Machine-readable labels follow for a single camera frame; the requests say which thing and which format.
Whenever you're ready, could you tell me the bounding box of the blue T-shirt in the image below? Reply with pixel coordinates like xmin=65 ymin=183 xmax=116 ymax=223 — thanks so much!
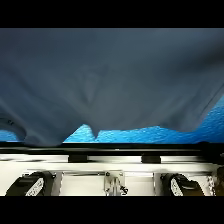
xmin=0 ymin=27 xmax=224 ymax=148

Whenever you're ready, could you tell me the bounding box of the silver frame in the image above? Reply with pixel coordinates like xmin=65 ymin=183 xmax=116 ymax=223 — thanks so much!
xmin=0 ymin=152 xmax=224 ymax=197

